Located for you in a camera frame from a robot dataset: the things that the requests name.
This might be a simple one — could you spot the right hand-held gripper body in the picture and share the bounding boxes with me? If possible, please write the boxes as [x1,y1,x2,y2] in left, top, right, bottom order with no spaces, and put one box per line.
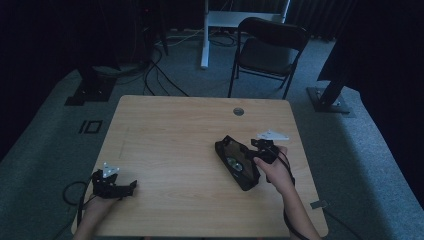
[250,129,291,165]

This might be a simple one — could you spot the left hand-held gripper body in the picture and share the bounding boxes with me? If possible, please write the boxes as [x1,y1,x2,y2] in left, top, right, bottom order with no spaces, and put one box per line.
[91,162,124,201]

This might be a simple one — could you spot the person's left hand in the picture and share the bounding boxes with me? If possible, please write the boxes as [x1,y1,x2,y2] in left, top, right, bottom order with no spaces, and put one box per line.
[82,195,122,218]

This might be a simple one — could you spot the person's right hand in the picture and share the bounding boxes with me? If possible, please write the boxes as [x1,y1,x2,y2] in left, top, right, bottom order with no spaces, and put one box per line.
[253,145,295,196]

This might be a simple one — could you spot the grey tape strip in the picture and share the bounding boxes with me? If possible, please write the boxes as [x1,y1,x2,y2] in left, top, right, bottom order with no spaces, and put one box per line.
[309,199,329,210]

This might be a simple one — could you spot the black slanted stand with base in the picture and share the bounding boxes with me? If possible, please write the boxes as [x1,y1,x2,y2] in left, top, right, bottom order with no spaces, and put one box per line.
[306,63,352,115]

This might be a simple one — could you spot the black folding chair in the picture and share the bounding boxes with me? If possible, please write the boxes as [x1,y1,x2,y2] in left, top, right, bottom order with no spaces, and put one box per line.
[227,16,312,101]

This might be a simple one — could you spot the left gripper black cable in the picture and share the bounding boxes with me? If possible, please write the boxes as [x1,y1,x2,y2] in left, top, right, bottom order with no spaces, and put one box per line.
[62,179,96,229]

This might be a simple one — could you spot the black stand with base plate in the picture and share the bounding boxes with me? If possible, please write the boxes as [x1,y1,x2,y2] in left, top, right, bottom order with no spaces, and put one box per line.
[64,64,118,107]

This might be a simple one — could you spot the black floor cables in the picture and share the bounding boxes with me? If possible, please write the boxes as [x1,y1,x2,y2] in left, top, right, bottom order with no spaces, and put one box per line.
[142,31,191,98]

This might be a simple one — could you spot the white floor cable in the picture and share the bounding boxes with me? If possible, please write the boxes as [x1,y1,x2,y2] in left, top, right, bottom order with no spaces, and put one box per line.
[155,28,205,48]

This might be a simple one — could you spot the white metal desk frame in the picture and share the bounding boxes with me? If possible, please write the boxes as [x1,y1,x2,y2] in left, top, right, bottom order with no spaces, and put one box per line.
[200,0,292,70]

